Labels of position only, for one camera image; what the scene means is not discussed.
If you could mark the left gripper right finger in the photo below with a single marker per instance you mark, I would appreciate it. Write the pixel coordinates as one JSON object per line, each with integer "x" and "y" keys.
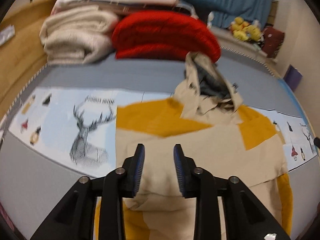
{"x": 185, "y": 172}

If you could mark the white folded quilted garment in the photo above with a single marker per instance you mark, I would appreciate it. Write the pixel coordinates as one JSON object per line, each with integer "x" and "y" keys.
{"x": 78, "y": 36}

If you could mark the wooden headboard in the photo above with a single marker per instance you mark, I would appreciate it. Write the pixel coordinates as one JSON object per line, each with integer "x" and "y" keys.
{"x": 22, "y": 56}

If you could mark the beige and orange jacket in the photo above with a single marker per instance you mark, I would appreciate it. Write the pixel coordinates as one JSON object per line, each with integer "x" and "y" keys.
{"x": 207, "y": 117}

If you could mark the red folded knit garment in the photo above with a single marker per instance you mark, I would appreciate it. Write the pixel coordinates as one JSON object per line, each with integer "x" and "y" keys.
{"x": 163, "y": 35}

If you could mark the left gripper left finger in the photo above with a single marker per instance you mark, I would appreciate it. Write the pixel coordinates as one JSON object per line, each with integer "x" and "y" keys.
{"x": 134, "y": 168}

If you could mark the dark red cushion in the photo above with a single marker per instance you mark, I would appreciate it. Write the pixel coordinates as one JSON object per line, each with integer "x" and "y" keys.
{"x": 273, "y": 40}

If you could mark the yellow plush toys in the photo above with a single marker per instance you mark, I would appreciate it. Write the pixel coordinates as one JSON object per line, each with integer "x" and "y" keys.
{"x": 246, "y": 31}

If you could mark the purple box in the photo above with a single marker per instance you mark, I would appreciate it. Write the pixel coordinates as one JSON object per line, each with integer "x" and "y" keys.
{"x": 292, "y": 77}

